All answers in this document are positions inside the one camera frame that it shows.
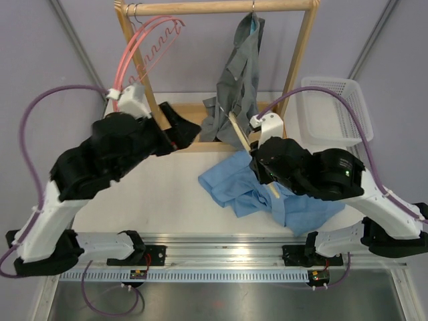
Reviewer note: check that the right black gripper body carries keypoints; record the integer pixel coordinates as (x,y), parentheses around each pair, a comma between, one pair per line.
(265,176)

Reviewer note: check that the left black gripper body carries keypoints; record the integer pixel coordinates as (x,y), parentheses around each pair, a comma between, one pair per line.
(151,140)

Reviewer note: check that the blue shirt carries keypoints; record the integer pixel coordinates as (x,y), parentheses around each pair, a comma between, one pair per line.
(231,183)

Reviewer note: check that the cream wooden hanger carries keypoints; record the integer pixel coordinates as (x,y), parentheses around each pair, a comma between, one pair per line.
(246,145)

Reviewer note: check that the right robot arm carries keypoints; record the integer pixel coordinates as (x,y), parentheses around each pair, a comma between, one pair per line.
(391,227)

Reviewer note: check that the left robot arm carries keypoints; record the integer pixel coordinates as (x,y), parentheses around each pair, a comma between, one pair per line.
(118,143)

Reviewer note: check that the pink hanger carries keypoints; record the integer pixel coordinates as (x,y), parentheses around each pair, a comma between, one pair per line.
(148,89)
(136,36)

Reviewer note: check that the grey shirt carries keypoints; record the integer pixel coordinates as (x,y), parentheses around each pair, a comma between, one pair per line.
(236,89)

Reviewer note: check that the blue hanger under grey shirt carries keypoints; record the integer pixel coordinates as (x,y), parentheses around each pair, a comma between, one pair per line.
(256,23)

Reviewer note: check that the white plastic basket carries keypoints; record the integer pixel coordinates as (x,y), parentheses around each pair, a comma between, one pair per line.
(324,120)

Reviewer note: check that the wooden clothes rack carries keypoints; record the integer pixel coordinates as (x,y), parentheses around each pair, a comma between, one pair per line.
(195,49)

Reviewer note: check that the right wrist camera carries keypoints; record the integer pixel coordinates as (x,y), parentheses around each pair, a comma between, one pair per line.
(269,125)

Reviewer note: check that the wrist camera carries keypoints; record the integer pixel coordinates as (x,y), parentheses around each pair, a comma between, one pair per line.
(269,125)
(130,100)

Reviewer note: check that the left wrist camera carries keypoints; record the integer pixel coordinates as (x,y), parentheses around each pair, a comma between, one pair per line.
(130,100)

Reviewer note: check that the aluminium mounting rail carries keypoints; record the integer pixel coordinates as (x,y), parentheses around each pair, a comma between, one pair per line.
(223,252)

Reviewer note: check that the white slotted cable duct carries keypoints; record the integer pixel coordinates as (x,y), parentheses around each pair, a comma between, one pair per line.
(195,276)

